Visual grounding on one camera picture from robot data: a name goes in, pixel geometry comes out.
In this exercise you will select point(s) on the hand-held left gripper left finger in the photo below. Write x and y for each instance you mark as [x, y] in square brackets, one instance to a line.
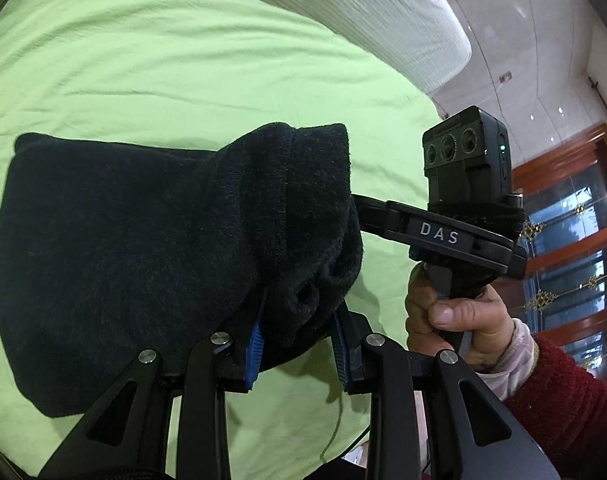
[256, 345]

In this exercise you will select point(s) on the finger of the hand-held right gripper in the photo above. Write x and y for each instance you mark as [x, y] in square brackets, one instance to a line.
[378, 217]

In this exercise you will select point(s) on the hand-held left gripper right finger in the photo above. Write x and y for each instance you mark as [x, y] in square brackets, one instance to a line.
[339, 355]

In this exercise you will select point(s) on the black pants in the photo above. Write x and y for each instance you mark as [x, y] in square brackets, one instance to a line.
[133, 260]

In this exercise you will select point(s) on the person's right hand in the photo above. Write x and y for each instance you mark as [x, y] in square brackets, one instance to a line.
[483, 325]

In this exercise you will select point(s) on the wooden glass door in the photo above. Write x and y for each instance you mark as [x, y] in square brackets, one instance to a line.
[558, 170]

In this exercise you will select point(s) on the dark curtain rod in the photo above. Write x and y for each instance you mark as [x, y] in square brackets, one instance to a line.
[606, 102]

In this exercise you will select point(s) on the green bed sheet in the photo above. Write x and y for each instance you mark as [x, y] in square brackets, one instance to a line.
[133, 60]

